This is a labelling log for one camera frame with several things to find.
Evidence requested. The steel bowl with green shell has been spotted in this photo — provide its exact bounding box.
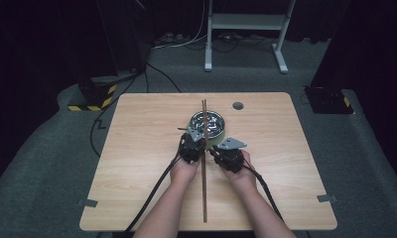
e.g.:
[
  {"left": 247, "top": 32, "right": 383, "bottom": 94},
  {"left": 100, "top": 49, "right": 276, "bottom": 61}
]
[{"left": 187, "top": 110, "right": 226, "bottom": 149}]

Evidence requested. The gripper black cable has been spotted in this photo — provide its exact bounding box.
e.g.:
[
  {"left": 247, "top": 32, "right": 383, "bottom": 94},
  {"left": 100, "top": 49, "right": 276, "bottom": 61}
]
[
  {"left": 124, "top": 154, "right": 183, "bottom": 233},
  {"left": 241, "top": 164, "right": 285, "bottom": 222}
]

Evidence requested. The white floor cable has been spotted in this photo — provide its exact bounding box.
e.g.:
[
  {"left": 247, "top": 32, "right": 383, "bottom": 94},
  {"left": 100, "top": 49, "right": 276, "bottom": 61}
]
[{"left": 151, "top": 0, "right": 210, "bottom": 52}]

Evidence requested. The person's left hand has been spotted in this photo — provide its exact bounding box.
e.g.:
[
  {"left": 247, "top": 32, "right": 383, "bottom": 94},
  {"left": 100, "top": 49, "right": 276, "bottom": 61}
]
[{"left": 169, "top": 157, "right": 201, "bottom": 186}]

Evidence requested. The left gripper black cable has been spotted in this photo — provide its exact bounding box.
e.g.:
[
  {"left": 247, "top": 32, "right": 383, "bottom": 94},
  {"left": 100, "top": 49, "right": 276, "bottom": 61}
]
[{"left": 124, "top": 154, "right": 183, "bottom": 233}]

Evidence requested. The black yellow striped stand base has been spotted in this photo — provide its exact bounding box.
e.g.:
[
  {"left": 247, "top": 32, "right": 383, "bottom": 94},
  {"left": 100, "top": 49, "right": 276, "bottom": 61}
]
[{"left": 66, "top": 82, "right": 118, "bottom": 113}]

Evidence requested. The grey tape strip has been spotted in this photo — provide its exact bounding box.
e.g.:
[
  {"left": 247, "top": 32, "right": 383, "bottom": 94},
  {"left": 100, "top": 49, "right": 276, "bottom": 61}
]
[
  {"left": 317, "top": 193, "right": 338, "bottom": 204},
  {"left": 76, "top": 197, "right": 99, "bottom": 209}
]

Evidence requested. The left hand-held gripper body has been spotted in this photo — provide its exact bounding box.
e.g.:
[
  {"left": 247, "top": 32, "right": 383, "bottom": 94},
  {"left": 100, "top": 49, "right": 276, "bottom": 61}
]
[{"left": 178, "top": 127, "right": 207, "bottom": 164}]

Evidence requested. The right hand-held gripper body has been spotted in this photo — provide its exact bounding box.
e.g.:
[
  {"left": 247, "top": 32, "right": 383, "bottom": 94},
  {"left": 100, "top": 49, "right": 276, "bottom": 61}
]
[{"left": 212, "top": 136, "right": 248, "bottom": 175}]

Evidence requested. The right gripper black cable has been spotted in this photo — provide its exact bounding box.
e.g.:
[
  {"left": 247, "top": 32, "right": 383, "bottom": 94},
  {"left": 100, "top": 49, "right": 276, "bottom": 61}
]
[{"left": 241, "top": 164, "right": 285, "bottom": 222}]

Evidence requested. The black floor cable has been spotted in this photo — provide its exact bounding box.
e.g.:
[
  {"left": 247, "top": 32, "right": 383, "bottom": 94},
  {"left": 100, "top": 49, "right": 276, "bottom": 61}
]
[{"left": 88, "top": 61, "right": 183, "bottom": 159}]

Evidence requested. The person's right hand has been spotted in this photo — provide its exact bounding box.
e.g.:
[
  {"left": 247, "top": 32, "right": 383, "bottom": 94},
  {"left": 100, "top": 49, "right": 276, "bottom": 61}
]
[{"left": 218, "top": 149, "right": 258, "bottom": 186}]

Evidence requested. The white metal stand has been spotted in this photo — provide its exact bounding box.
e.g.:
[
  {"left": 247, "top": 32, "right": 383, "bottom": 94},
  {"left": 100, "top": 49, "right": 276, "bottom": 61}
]
[{"left": 203, "top": 0, "right": 298, "bottom": 74}]

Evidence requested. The long wooden chopstick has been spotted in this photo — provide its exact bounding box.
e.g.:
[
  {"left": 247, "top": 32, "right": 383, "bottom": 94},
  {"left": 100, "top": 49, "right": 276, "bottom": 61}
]
[
  {"left": 203, "top": 98, "right": 209, "bottom": 153},
  {"left": 200, "top": 98, "right": 208, "bottom": 223}
]

